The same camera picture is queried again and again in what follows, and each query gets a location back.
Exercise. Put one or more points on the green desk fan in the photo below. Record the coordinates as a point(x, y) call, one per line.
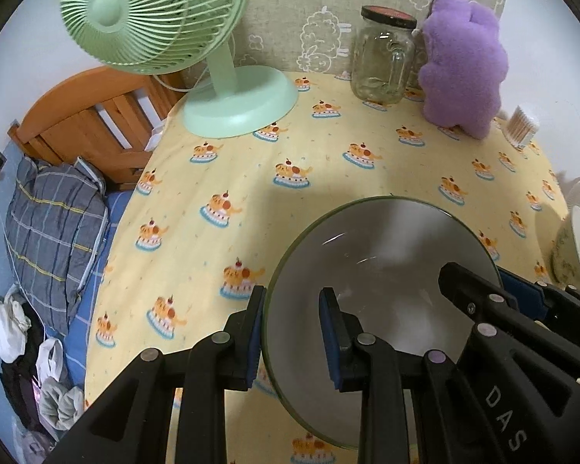
point(164, 36)

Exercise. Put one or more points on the grey plaid pillow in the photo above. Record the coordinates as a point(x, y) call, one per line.
point(55, 226)

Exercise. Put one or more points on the purple plush toy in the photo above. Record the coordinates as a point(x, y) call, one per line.
point(466, 65)

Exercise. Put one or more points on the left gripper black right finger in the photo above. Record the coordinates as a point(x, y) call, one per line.
point(359, 361)

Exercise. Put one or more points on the pile of clothes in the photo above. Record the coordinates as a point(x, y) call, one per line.
point(43, 384)

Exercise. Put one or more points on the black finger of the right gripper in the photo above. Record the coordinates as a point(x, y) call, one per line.
point(525, 378)
point(557, 309)

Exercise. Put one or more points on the white crumpled cloth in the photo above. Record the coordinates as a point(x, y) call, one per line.
point(14, 326)

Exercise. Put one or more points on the glass jar with dark lid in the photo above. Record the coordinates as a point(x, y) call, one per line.
point(383, 55)

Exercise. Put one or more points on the yellow patterned tablecloth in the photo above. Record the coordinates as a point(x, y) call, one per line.
point(212, 218)

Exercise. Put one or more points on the cotton swab container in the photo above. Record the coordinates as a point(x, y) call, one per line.
point(521, 126)

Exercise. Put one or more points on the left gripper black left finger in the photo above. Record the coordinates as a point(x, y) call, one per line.
point(130, 421)

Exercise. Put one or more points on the wooden bed headboard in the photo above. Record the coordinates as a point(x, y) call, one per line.
point(95, 115)

